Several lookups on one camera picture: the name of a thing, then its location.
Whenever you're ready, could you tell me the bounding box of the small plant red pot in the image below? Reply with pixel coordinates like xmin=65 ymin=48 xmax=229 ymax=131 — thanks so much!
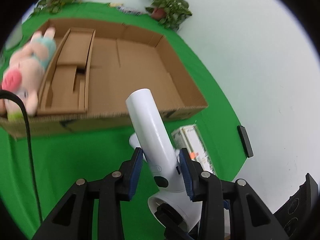
xmin=145 ymin=0 xmax=193 ymax=31

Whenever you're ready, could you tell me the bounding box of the green table cloth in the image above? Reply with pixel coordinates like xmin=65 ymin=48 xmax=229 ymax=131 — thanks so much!
xmin=1 ymin=2 xmax=246 ymax=238

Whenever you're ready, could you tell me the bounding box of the pink pig plush toy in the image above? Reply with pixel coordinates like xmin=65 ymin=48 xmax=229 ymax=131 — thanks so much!
xmin=1 ymin=27 xmax=57 ymax=116

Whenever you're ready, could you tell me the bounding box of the black cable left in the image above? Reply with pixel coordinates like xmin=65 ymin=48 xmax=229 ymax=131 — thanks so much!
xmin=0 ymin=89 xmax=43 ymax=225

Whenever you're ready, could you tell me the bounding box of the white hair dryer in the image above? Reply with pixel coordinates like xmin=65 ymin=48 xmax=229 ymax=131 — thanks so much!
xmin=126 ymin=88 xmax=202 ymax=232

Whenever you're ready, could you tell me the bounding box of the yellow small packet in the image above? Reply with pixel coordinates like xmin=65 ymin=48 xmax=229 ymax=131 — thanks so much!
xmin=108 ymin=3 xmax=123 ymax=8

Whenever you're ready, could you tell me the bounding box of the white green rectangular carton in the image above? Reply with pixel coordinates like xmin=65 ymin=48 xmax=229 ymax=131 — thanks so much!
xmin=171 ymin=124 xmax=216 ymax=174

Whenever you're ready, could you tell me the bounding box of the white kettle black lid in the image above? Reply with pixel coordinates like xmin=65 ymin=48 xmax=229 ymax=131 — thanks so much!
xmin=5 ymin=21 xmax=23 ymax=50

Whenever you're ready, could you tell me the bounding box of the brown cardboard box tray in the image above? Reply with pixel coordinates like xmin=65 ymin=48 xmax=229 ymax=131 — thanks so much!
xmin=0 ymin=17 xmax=209 ymax=140

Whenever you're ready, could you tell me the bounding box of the patterned small packet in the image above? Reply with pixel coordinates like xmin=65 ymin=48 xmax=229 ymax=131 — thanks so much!
xmin=117 ymin=6 xmax=142 ymax=16

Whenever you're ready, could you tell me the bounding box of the black flat device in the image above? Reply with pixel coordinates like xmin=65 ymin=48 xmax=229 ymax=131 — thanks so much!
xmin=237 ymin=125 xmax=254 ymax=158

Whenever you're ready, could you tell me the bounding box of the brown cardboard insert divider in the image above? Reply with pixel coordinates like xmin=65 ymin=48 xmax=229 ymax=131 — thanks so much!
xmin=37 ymin=28 xmax=95 ymax=115

